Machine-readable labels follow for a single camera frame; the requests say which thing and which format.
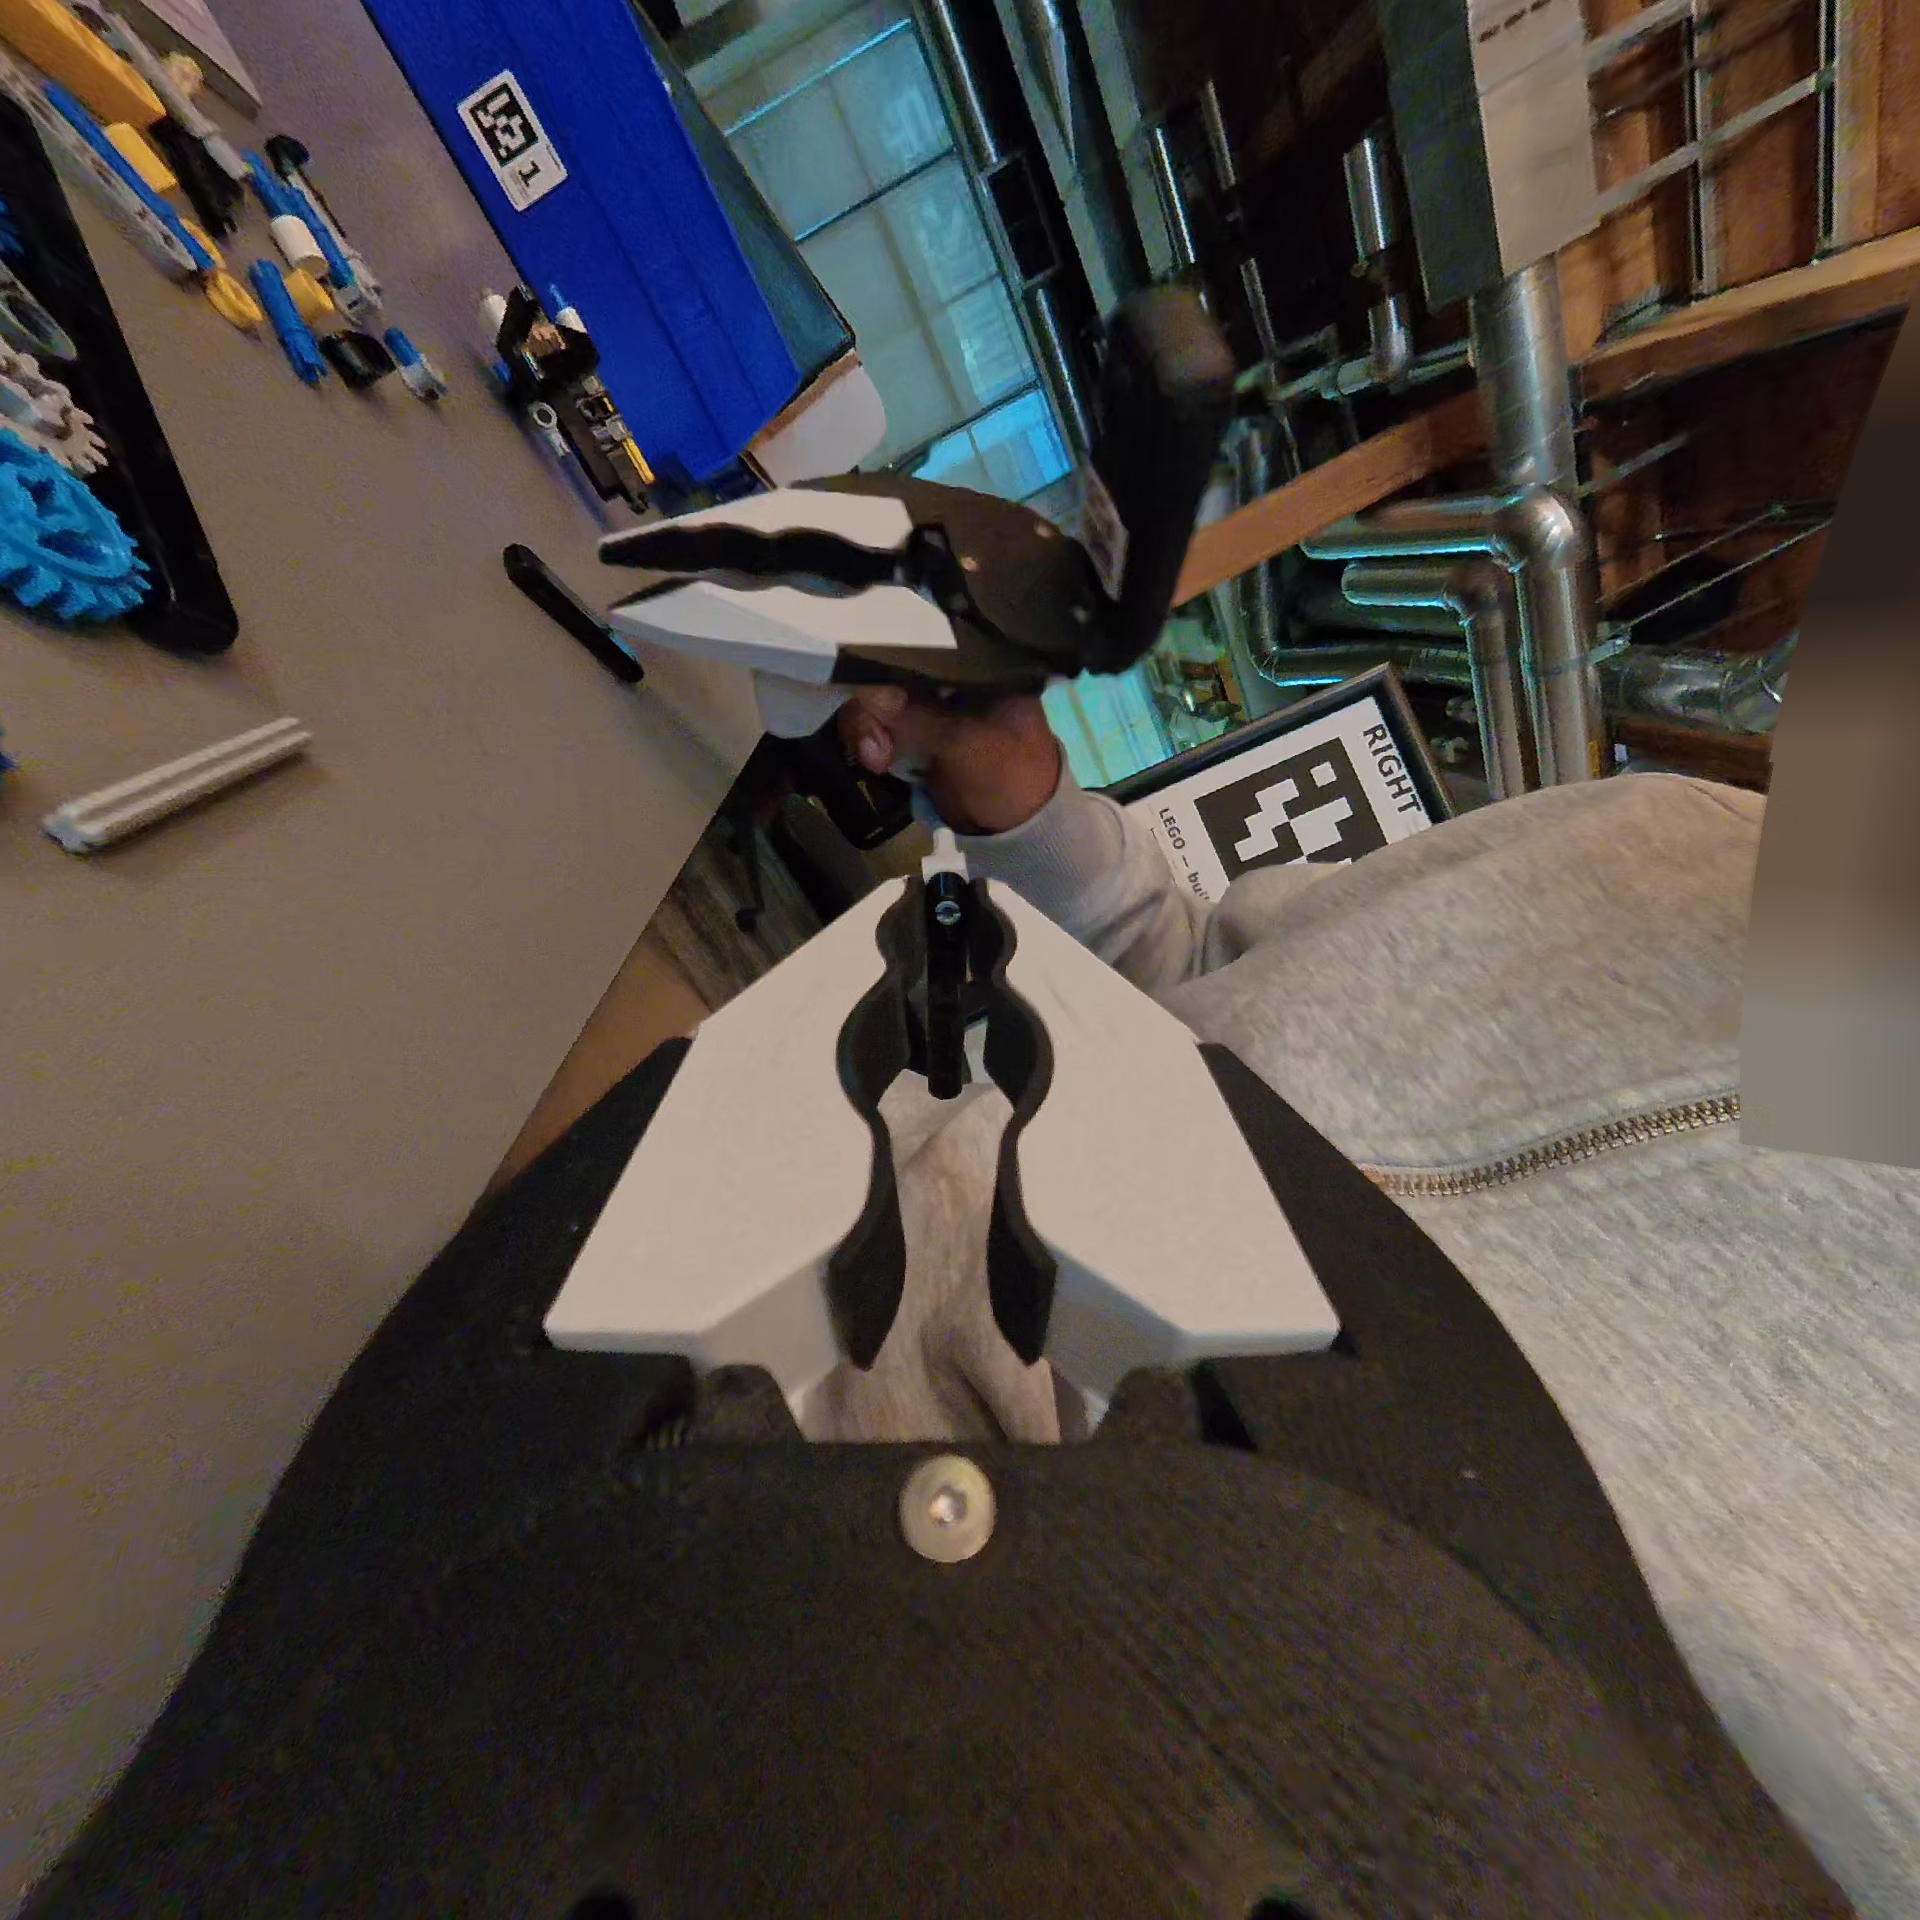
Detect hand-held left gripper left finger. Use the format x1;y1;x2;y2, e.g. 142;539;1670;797
543;883;922;1431

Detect short black lego beam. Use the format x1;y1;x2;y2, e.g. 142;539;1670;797
503;544;647;686

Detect short grey lego beam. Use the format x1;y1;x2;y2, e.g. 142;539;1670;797
0;67;214;280

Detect person's right hand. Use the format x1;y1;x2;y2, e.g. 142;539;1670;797
834;691;1070;836

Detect blue grey lego connector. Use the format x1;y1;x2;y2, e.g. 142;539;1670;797
246;134;378;325

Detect wooden ceiling beam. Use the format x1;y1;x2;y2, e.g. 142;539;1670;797
1169;224;1920;605

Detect long blue lego pin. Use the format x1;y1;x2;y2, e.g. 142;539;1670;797
246;257;326;388

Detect yellow lego frame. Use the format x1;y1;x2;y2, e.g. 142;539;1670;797
0;0;167;127

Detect grey metal box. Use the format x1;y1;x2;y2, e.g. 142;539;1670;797
1380;0;1601;309

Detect metal duct pipes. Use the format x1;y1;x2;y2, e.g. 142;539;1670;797
1246;255;1800;789

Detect blue plastic bin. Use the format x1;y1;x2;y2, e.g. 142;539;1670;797
358;0;858;508

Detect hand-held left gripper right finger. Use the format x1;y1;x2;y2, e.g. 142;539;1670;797
972;883;1343;1431

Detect black lego assembly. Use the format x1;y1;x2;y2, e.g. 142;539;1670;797
479;280;657;512

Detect small grey lego gear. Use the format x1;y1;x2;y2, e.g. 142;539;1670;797
0;351;109;479

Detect person's grey hoodie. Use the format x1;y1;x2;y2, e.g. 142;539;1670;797
809;773;1920;1920

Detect black lego axle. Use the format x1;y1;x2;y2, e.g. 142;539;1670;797
918;883;980;1099

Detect white board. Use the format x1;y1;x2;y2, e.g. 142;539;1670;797
742;351;889;484

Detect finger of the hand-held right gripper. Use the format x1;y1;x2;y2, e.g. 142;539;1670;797
593;489;921;592
606;574;961;740

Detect large blue lego gear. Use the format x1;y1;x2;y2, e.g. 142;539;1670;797
0;428;156;628

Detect person's right forearm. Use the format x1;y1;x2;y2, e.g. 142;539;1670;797
960;780;1225;998

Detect black tray with gears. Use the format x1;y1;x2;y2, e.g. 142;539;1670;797
0;96;242;659

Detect grey ridged lego piece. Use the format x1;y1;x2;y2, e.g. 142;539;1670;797
41;717;312;857

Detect framed marker poster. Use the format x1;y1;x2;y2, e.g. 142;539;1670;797
1101;663;1456;912

